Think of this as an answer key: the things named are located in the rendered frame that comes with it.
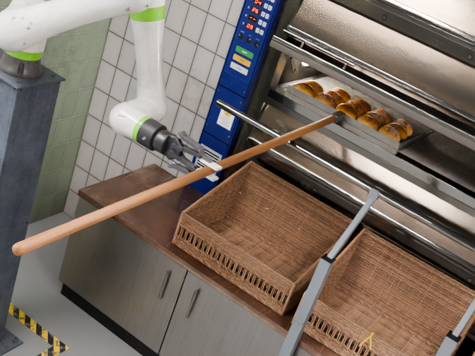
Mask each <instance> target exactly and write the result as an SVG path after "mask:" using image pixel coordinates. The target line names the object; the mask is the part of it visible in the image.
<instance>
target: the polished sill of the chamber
mask: <svg viewBox="0 0 475 356"><path fill-rule="evenodd" d="M266 96H267V97H270V98H271V99H273V100H275V101H277V102H279V103H281V104H282V105H284V106H286V107H288V108H290V109H291V110H293V111H295V112H297V113H298V114H301V115H303V116H304V117H306V118H308V119H310V120H312V121H313V122H316V121H319V120H321V119H324V118H326V117H329V116H330V115H329V114H327V113H326V112H323V111H322V110H320V109H318V108H316V107H314V106H312V105H310V104H309V103H307V102H305V101H303V100H301V99H300V98H298V97H296V96H294V95H291V94H290V93H288V92H286V91H285V90H282V89H280V88H279V87H277V86H274V87H271V88H269V90H268V93H267V95H266ZM324 128H326V129H329V130H330V131H332V132H334V133H336V134H337V135H339V136H341V137H343V138H345V139H346V140H348V141H350V142H352V143H354V144H356V145H357V146H360V147H361V148H363V149H365V150H367V151H369V152H370V153H372V154H374V155H376V156H378V157H379V158H382V159H383V160H385V161H387V162H389V163H391V164H393V165H394V166H396V167H398V168H400V169H401V170H403V171H405V172H408V173H409V174H411V175H413V176H415V177H416V178H418V179H420V180H422V181H424V182H425V183H427V184H429V185H431V186H433V187H435V188H436V189H439V190H440V191H442V192H444V193H446V194H447V195H449V196H451V197H453V198H455V199H457V200H458V201H461V202H462V203H464V204H466V205H468V206H470V207H471V208H473V209H475V192H473V191H471V190H469V189H468V188H466V187H464V186H462V185H460V184H458V183H456V182H454V181H452V180H451V179H448V178H447V177H445V176H443V175H441V174H439V173H437V172H436V171H434V170H432V169H430V168H428V167H426V166H425V165H422V164H421V163H419V162H417V161H415V160H413V159H411V158H409V157H408V156H406V155H404V154H402V153H400V152H399V151H397V150H395V149H393V148H390V147H389V146H387V145H385V144H383V143H381V142H379V141H378V140H376V139H374V138H372V137H370V136H369V135H367V134H365V133H363V132H361V131H359V130H358V129H355V128H353V127H352V126H349V125H348V124H346V123H344V122H342V121H340V122H338V123H336V124H334V123H331V124H329V125H326V126H324Z"/></svg>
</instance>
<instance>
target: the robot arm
mask: <svg viewBox="0 0 475 356"><path fill-rule="evenodd" d="M126 14H130V20H131V29H132V33H133V38H134V47H135V54H136V98H135V99H133V100H130V101H126V102H122V103H119V104H118V105H116V106H114V107H113V108H112V110H111V112H110V116H109V122H110V126H111V127H112V129H113V130H114V131H115V132H116V133H117V134H119V135H122V136H126V137H128V138H130V139H132V140H134V141H136V142H137V143H139V144H141V145H142V146H144V147H145V148H147V149H149V150H151V151H154V150H156V151H157V152H159V153H160V154H162V155H165V156H166V157H167V159H168V160H169V165H168V168H174V169H176V170H178V171H180V172H182V173H184V174H188V173H190V172H193V171H195V170H198V169H201V168H202V167H200V168H198V167H197V166H196V165H195V164H194V163H193V162H191V161H190V160H189V159H187V158H186V157H185V155H184V154H183V152H185V153H188V154H190V155H193V156H195V157H197V158H198V159H199V161H200V162H202V163H204V164H205V165H207V166H209V167H210V168H212V169H214V170H215V171H219V170H221V169H222V167H221V166H220V165H217V164H216V163H214V162H213V159H212V158H210V157H209V156H207V155H205V152H204V151H205V150H206V149H205V147H203V146H202V145H201V144H199V143H197V142H196V141H195V140H194V139H193V138H191V137H189V136H188V135H187V133H186V132H185V131H181V132H178V135H174V134H173V133H171V132H169V131H168V130H167V127H166V126H164V125H163V124H161V123H160V121H161V120H162V119H163V118H164V117H165V115H166V114H167V111H168V104H167V99H166V94H165V84H164V72H163V38H164V29H165V0H51V1H44V0H13V1H12V2H11V3H10V5H9V6H8V8H6V9H4V10H3V11H2V12H0V70H1V71H3V72H4V73H6V74H8V75H10V76H14V77H17V78H24V79H35V78H39V77H40V76H42V72H43V69H42V64H41V58H42V54H43V52H44V50H45V45H46V41H47V39H48V38H50V37H53V36H55V35H58V34H60V33H62V32H66V31H67V30H71V29H74V28H77V27H80V26H82V25H86V24H89V23H93V22H96V21H99V20H104V19H107V18H113V17H116V16H123V15H126ZM181 139H182V140H183V141H184V142H185V143H187V144H188V145H190V146H191V147H193V148H190V147H189V146H187V145H185V144H183V142H182V141H181ZM200 158H201V159H200ZM174 159H176V160H177V161H180V162H181V163H182V164H183V165H184V166H183V165H181V164H179V163H177V162H175V161H174ZM185 166H186V167H185Z"/></svg>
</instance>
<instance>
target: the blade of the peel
mask: <svg viewBox="0 0 475 356"><path fill-rule="evenodd" d="M316 81H317V82H319V83H320V84H321V85H322V87H323V91H324V92H326V91H327V90H333V89H334V88H338V87H337V86H335V85H333V84H331V83H329V82H327V81H326V80H324V79H320V80H316ZM296 84H297V83H294V84H290V85H288V87H287V91H288V92H290V93H293V94H294V95H296V96H298V97H300V98H302V99H304V100H306V101H307V102H309V103H311V104H313V105H315V106H317V107H319V108H320V109H323V110H324V111H326V112H328V113H330V114H332V113H334V112H337V111H338V110H337V109H336V107H335V108H333V107H330V106H329V105H327V104H325V103H323V102H321V101H319V100H317V99H315V97H312V96H310V95H308V94H306V93H304V92H302V91H300V90H298V89H297V88H294V86H295V85H296ZM324 92H323V93H324ZM349 94H350V96H351V100H352V99H353V98H356V96H355V95H353V94H351V93H349ZM369 104H370V103H369ZM370 106H371V111H373V110H374V109H380V108H379V107H376V106H374V105H372V104H370ZM390 116H391V118H392V121H391V123H392V122H393V121H394V120H396V119H400V118H398V117H396V116H394V115H392V114H390ZM357 118H358V117H357ZM357 118H356V119H354V118H352V117H350V116H348V115H346V116H345V117H344V120H343V121H345V122H347V123H349V124H351V125H353V126H355V127H356V128H358V129H360V130H362V131H364V132H366V133H367V134H370V135H371V136H374V137H375V138H378V139H379V140H381V141H383V142H385V143H387V144H389V145H391V146H392V147H394V148H396V149H399V148H401V147H402V146H404V145H406V144H407V143H409V142H411V141H412V140H414V139H416V138H418V137H419V136H421V135H423V134H424V133H426V132H425V131H423V130H421V129H419V128H417V127H415V126H414V125H412V124H411V127H412V130H413V132H412V134H411V135H410V136H407V138H406V139H405V140H403V141H402V140H400V142H397V141H396V140H394V139H392V138H390V137H388V136H386V135H384V134H382V133H380V132H379V129H378V130H377V131H376V130H374V129H372V128H370V127H369V126H367V125H365V124H363V123H361V122H359V121H357Z"/></svg>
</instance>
